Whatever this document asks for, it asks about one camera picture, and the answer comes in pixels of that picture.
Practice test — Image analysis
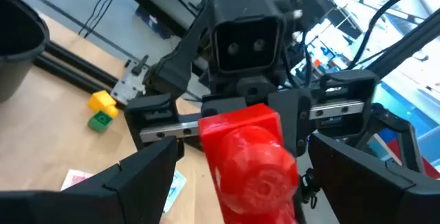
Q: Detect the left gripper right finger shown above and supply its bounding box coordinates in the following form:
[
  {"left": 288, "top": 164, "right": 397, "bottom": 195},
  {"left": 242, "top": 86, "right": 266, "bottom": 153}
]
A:
[{"left": 307, "top": 103, "right": 440, "bottom": 224}]

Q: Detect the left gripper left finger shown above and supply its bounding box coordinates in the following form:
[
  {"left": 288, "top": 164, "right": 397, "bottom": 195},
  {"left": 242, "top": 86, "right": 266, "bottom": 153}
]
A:
[{"left": 0, "top": 136, "right": 180, "bottom": 224}]

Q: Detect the silver metal bracket plate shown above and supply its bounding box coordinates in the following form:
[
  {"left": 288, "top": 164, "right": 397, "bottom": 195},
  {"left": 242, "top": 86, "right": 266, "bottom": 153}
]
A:
[{"left": 109, "top": 54, "right": 151, "bottom": 107}]

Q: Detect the pink playing card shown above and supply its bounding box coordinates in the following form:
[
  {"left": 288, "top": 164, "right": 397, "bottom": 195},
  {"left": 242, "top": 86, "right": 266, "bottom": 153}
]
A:
[{"left": 60, "top": 168, "right": 94, "bottom": 192}]

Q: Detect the blue white card box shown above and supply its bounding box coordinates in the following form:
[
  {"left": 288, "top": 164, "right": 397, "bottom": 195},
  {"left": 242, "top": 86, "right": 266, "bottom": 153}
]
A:
[{"left": 162, "top": 169, "right": 188, "bottom": 215}]

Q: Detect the small green toy brick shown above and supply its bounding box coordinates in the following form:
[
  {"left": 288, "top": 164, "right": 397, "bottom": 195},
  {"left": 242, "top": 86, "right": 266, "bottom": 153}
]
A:
[{"left": 87, "top": 110, "right": 114, "bottom": 134}]

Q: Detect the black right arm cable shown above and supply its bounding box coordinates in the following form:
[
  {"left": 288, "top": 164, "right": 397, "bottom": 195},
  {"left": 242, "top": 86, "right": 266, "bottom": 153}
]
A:
[{"left": 346, "top": 0, "right": 429, "bottom": 71}]

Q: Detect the black aluminium table frame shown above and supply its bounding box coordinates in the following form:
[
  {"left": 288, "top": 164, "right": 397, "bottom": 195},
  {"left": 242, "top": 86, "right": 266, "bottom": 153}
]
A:
[{"left": 33, "top": 40, "right": 120, "bottom": 95}]

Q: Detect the black round bucket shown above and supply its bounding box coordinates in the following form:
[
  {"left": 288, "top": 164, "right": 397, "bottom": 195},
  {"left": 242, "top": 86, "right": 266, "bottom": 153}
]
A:
[{"left": 0, "top": 0, "right": 51, "bottom": 104}]

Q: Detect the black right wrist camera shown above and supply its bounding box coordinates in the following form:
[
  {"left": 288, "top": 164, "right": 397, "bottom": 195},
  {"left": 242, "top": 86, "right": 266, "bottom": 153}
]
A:
[{"left": 209, "top": 0, "right": 288, "bottom": 78}]

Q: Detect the red toy brick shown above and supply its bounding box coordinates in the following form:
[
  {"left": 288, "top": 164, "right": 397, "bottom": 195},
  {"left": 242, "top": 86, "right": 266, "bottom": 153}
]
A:
[{"left": 197, "top": 102, "right": 300, "bottom": 224}]

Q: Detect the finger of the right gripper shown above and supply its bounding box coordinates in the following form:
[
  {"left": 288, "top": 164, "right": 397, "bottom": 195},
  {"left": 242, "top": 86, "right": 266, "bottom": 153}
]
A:
[
  {"left": 200, "top": 95, "right": 249, "bottom": 119},
  {"left": 267, "top": 89, "right": 313, "bottom": 158}
]

